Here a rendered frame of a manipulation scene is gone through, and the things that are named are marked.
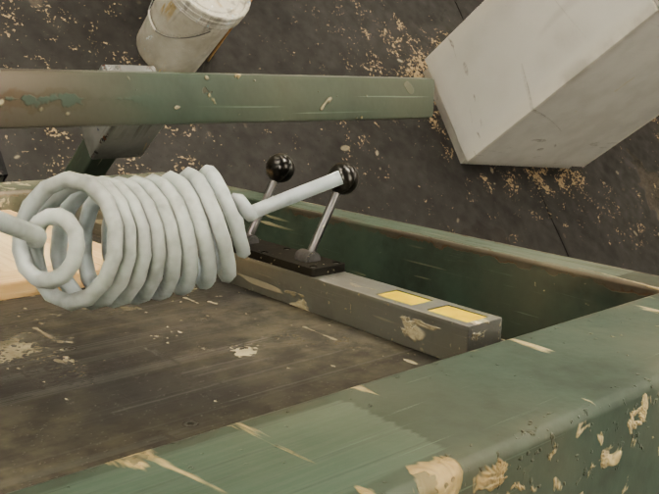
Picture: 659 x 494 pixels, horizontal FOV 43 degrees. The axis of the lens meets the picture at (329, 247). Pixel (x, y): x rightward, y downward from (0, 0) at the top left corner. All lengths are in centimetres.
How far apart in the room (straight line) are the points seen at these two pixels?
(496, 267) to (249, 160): 208
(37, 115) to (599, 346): 37
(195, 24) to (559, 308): 210
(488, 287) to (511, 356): 55
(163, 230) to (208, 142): 261
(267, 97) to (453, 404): 18
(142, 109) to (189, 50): 266
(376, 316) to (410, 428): 45
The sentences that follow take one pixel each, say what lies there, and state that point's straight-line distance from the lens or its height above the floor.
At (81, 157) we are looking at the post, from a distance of 189.
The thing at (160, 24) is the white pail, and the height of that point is 19.
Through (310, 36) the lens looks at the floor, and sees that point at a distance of 365.
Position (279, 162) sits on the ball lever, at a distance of 104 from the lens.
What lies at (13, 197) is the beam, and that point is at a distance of 151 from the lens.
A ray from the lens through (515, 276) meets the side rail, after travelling 102.
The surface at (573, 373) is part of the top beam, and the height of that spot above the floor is 187.
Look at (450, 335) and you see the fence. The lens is 78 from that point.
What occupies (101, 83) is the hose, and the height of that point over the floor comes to 193.
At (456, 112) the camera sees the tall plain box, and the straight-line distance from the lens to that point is 377.
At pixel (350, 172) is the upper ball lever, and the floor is 153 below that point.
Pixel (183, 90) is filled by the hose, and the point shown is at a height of 193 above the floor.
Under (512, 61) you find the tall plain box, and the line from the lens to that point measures 359.
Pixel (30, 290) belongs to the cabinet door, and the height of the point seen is 127.
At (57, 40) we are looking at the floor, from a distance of 301.
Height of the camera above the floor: 216
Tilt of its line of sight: 45 degrees down
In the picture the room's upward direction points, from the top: 50 degrees clockwise
